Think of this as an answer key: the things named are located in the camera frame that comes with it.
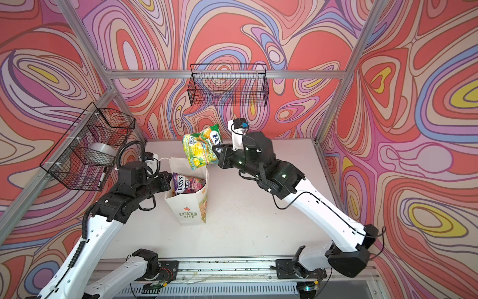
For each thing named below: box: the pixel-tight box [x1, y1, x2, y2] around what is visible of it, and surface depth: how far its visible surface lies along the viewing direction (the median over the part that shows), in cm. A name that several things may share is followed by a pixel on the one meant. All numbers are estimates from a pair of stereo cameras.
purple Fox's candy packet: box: [172, 172, 207, 196], surface depth 80 cm
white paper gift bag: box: [164, 157, 210, 227], surface depth 77 cm
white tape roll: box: [85, 142, 118, 167], surface depth 74 cm
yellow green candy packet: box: [181, 123, 223, 171], surface depth 60 cm
